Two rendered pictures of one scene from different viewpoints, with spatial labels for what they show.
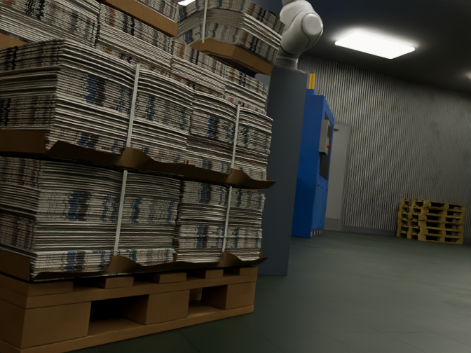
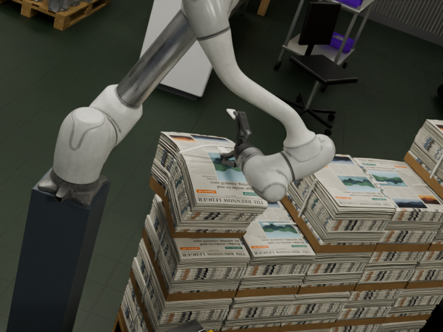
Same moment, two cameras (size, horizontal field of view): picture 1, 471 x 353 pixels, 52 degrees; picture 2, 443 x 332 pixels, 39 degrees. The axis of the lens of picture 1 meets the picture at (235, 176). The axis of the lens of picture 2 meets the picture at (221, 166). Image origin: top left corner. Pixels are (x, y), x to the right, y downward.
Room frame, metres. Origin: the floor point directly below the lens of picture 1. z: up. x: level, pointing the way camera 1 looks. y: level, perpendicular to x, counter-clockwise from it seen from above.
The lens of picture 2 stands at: (3.81, 0.88, 2.25)
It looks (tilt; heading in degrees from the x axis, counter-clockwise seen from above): 30 degrees down; 202
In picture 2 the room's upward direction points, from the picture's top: 20 degrees clockwise
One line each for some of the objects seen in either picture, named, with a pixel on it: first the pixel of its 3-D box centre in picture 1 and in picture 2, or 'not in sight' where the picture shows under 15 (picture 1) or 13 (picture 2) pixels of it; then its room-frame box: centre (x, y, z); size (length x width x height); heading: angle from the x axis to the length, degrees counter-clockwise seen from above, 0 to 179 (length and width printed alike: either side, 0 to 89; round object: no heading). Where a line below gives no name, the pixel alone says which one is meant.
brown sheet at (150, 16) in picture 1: (104, 21); (325, 219); (1.52, 0.47, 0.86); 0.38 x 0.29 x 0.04; 54
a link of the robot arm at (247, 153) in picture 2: not in sight; (252, 162); (2.14, 0.29, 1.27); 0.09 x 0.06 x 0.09; 143
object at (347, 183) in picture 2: not in sight; (344, 178); (1.51, 0.47, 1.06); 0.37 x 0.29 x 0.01; 54
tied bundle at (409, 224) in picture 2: not in sight; (387, 203); (1.28, 0.65, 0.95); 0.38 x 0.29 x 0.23; 52
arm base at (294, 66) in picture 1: (280, 69); (72, 180); (2.43, -0.17, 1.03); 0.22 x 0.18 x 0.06; 21
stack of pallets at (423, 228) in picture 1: (430, 220); not in sight; (9.77, -4.04, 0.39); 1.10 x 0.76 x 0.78; 111
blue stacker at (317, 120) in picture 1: (284, 157); not in sight; (6.67, -0.66, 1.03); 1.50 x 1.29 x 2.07; 163
